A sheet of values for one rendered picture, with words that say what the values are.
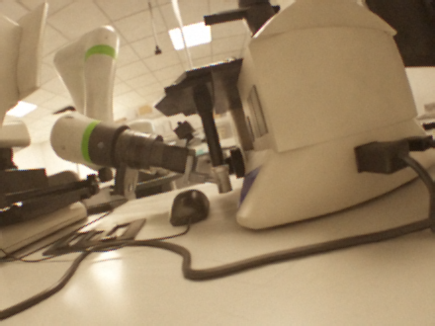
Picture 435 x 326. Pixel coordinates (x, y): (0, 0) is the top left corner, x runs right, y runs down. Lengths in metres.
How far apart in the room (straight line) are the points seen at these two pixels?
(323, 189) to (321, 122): 0.06
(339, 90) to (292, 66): 0.05
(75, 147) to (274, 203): 0.38
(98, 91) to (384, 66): 0.64
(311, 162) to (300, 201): 0.04
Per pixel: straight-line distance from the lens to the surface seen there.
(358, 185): 0.21
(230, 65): 0.27
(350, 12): 0.27
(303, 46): 0.21
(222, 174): 0.38
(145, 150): 0.39
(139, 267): 0.21
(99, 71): 0.71
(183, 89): 0.33
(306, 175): 0.19
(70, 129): 0.47
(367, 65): 0.24
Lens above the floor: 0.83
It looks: 2 degrees down
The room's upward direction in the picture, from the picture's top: 14 degrees counter-clockwise
